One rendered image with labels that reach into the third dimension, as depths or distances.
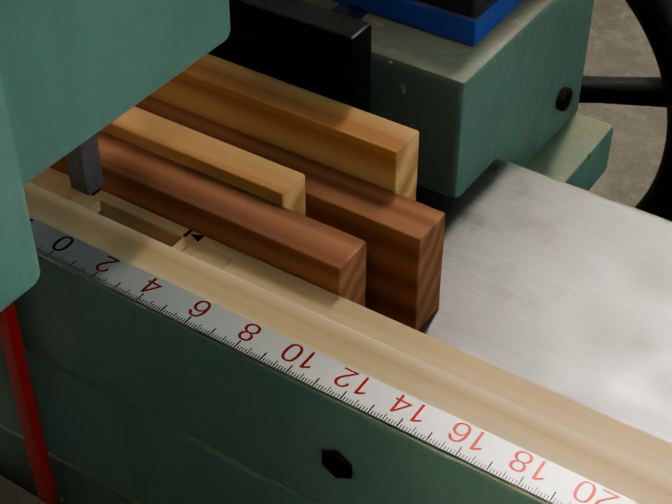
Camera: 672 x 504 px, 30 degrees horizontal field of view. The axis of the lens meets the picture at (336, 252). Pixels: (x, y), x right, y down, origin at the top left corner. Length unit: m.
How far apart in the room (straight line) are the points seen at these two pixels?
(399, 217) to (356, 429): 0.10
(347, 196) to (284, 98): 0.05
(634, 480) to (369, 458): 0.08
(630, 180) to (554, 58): 1.51
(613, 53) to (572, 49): 1.80
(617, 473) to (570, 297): 0.14
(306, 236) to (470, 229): 0.11
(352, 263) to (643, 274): 0.14
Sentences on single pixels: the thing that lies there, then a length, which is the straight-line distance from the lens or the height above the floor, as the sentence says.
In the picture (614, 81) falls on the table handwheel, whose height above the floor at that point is 0.84.
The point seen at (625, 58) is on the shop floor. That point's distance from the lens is 2.41.
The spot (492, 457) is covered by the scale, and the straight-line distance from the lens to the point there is 0.37.
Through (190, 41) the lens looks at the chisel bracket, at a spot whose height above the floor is 1.01.
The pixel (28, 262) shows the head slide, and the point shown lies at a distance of 0.35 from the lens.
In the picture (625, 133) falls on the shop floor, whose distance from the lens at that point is 2.21.
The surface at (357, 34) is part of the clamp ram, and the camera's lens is 0.47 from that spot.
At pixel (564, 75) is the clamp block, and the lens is 0.62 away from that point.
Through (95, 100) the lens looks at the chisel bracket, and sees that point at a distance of 0.41.
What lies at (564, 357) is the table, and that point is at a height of 0.90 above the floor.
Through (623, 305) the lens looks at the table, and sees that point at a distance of 0.51.
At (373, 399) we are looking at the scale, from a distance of 0.38.
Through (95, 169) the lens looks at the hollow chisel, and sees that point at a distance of 0.47.
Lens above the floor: 1.24
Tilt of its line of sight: 40 degrees down
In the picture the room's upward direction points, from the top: straight up
